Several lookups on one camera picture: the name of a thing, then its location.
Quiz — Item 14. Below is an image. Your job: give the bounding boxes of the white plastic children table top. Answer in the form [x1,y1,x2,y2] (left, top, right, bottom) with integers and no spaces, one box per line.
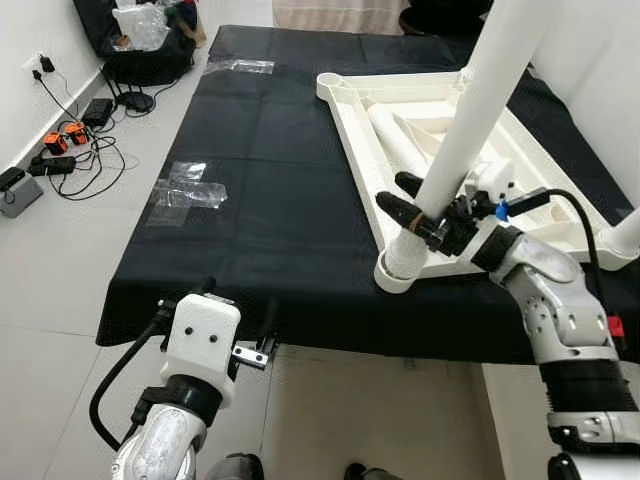
[317,68,640,294]

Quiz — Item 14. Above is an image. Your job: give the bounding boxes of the black tablecloth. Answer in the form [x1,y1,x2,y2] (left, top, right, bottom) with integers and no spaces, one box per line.
[97,25,640,366]

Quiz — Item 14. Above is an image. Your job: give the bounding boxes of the large black bowl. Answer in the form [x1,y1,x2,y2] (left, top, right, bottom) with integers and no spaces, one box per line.
[400,0,491,39]

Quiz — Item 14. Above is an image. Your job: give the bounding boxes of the beige cloth covered shelf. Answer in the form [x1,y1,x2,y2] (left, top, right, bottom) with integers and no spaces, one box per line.
[272,0,406,36]

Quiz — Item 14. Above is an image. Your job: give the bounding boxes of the black power strip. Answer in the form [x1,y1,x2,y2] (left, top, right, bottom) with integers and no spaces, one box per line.
[28,155,79,178]

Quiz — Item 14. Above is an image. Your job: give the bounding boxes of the black power adapter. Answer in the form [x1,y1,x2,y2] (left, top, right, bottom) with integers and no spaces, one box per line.
[115,90,156,113]

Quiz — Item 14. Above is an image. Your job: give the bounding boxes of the black box device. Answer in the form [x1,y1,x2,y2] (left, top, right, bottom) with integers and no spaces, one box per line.
[82,97,116,128]

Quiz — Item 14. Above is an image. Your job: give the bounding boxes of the grey floor box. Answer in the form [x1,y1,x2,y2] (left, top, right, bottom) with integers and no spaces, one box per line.
[0,168,43,219]

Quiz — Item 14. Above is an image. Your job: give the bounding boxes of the black bag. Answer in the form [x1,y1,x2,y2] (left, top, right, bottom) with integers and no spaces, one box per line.
[72,0,206,86]

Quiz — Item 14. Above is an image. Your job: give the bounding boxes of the clear crumpled plastic bag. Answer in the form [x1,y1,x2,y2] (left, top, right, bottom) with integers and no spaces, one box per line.
[112,0,171,51]

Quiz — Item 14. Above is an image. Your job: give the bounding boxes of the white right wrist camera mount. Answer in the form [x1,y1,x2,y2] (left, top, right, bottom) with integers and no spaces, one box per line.
[462,160,526,263]

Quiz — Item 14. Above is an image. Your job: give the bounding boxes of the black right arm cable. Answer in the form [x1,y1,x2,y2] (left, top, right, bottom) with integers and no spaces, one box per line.
[495,187,626,341]

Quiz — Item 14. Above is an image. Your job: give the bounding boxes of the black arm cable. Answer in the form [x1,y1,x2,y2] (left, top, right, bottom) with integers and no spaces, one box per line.
[495,187,626,341]
[90,318,173,451]

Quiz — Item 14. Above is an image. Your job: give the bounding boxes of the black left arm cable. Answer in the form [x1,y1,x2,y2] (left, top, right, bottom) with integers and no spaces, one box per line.
[90,318,173,451]

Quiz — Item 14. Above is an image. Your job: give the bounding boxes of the black floor cable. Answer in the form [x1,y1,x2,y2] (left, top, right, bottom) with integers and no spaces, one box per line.
[40,70,129,201]

